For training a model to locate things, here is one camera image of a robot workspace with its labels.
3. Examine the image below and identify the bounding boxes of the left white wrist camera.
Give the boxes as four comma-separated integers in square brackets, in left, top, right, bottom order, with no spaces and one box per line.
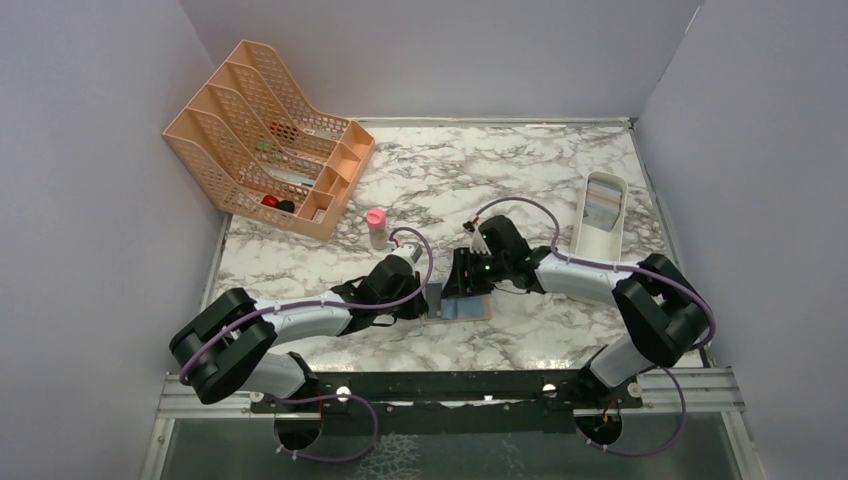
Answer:
[391,242,424,269]

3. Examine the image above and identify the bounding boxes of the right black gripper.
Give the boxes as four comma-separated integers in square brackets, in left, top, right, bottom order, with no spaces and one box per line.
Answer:
[440,246,510,299]

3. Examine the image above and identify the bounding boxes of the peach mesh file organizer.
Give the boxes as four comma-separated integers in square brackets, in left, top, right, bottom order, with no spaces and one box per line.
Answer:
[163,40,375,241]

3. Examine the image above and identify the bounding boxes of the black credit card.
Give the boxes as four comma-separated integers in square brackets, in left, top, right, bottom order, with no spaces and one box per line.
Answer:
[424,282,443,320]

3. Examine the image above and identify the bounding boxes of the red round object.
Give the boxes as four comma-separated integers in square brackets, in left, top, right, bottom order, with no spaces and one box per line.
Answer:
[261,195,278,208]

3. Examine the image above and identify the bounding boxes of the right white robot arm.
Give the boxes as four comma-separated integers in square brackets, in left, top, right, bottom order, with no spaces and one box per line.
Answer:
[441,215,715,407]

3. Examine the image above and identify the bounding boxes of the black round object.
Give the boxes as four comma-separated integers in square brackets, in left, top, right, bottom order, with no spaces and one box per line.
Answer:
[276,200,296,213]

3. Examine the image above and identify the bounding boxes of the pink capped small bottle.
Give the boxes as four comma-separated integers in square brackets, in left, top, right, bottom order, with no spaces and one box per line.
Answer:
[365,208,388,250]

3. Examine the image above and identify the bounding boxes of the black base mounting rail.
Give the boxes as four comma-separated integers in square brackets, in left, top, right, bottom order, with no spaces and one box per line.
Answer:
[250,370,643,436]

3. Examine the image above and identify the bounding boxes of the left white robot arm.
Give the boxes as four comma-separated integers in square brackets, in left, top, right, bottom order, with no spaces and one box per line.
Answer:
[169,244,427,411]

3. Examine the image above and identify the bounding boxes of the white oblong tray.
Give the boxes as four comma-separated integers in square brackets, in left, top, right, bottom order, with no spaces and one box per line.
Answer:
[569,171,628,264]

